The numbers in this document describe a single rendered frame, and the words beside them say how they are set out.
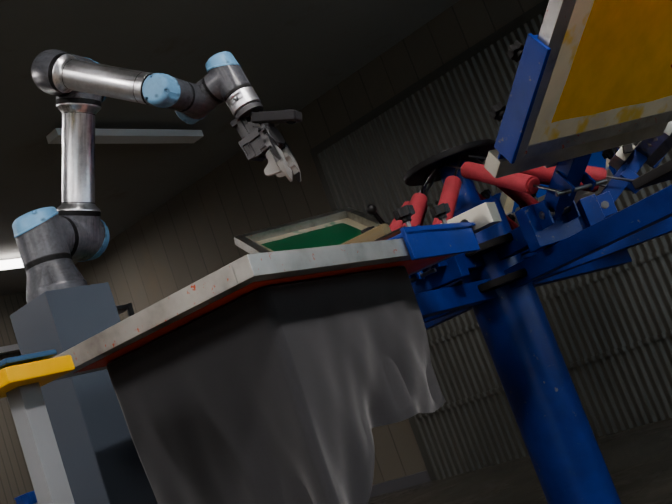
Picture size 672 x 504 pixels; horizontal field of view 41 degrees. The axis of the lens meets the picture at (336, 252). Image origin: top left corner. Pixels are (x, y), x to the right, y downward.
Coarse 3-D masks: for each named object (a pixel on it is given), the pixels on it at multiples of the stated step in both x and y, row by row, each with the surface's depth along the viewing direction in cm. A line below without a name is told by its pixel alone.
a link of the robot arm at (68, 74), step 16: (32, 64) 224; (48, 64) 218; (64, 64) 218; (80, 64) 216; (96, 64) 216; (48, 80) 219; (64, 80) 218; (80, 80) 215; (96, 80) 213; (112, 80) 211; (128, 80) 209; (144, 80) 207; (160, 80) 203; (176, 80) 206; (112, 96) 214; (128, 96) 210; (144, 96) 205; (160, 96) 203; (176, 96) 206; (192, 96) 211
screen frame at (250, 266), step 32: (256, 256) 144; (288, 256) 150; (320, 256) 157; (352, 256) 165; (384, 256) 174; (448, 256) 206; (192, 288) 149; (224, 288) 145; (128, 320) 159; (160, 320) 154; (64, 352) 170; (96, 352) 164
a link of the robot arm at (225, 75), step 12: (216, 60) 214; (228, 60) 214; (216, 72) 214; (228, 72) 213; (240, 72) 214; (216, 84) 214; (228, 84) 213; (240, 84) 213; (216, 96) 216; (228, 96) 213
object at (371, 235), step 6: (372, 228) 200; (378, 228) 198; (384, 228) 198; (360, 234) 201; (366, 234) 200; (372, 234) 199; (378, 234) 198; (384, 234) 197; (348, 240) 203; (354, 240) 202; (360, 240) 201; (366, 240) 200; (372, 240) 199
